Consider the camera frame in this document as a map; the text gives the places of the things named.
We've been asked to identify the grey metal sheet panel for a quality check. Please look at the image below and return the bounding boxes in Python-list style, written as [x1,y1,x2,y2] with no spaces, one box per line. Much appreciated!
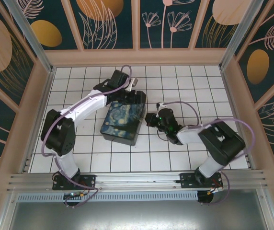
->
[2,191,274,230]

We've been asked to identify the black box with painted lid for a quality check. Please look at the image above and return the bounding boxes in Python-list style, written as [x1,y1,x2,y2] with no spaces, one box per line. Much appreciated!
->
[100,100,145,146]

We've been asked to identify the aluminium corner post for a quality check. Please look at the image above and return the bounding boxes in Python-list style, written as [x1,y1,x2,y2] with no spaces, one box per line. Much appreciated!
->
[3,0,57,75]
[219,0,271,70]

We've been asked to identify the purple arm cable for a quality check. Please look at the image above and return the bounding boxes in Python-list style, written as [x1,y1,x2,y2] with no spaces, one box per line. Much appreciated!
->
[163,100,256,206]
[42,65,133,209]

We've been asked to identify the grey slotted cable duct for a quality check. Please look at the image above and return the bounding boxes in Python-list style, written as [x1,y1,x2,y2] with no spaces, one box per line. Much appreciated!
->
[17,191,199,202]

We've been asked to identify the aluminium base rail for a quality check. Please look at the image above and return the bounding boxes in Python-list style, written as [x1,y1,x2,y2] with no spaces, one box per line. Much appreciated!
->
[7,169,268,192]

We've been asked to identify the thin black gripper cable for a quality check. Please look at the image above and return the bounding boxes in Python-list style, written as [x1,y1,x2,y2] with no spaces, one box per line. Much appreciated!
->
[157,130,169,141]

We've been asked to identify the red and yellow base wires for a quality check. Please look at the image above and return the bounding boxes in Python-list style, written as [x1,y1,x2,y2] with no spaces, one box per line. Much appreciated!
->
[79,181,91,193]
[208,182,224,195]

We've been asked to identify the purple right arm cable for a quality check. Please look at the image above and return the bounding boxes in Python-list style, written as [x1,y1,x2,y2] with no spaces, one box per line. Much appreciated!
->
[163,100,256,206]

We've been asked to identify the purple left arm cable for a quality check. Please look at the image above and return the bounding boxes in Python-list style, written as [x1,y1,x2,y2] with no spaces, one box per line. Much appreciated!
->
[42,65,133,209]

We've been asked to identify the aluminium side frame rail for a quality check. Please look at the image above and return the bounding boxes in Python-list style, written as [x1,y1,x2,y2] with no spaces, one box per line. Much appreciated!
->
[19,68,56,173]

